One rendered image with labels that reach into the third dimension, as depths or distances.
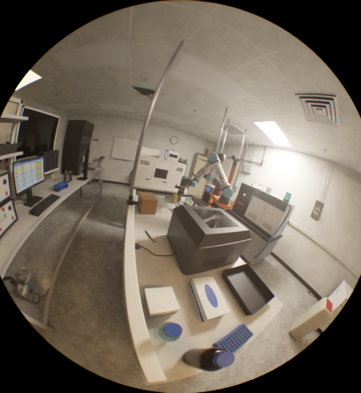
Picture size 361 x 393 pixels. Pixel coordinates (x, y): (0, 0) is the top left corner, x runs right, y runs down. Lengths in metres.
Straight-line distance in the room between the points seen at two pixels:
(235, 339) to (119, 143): 5.31
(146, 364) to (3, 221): 1.22
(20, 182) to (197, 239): 1.58
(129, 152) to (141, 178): 3.06
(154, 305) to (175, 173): 1.92
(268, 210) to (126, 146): 4.93
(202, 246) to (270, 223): 1.88
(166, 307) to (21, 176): 1.51
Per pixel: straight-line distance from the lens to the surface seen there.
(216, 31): 1.44
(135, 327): 0.50
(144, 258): 0.77
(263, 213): 2.40
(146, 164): 1.97
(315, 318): 2.26
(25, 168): 1.51
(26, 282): 1.92
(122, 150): 5.01
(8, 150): 1.56
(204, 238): 0.58
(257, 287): 0.96
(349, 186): 3.49
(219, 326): 0.69
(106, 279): 1.73
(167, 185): 2.10
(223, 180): 1.30
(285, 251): 3.50
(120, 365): 1.55
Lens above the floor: 1.50
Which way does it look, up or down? 17 degrees down
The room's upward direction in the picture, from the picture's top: 15 degrees clockwise
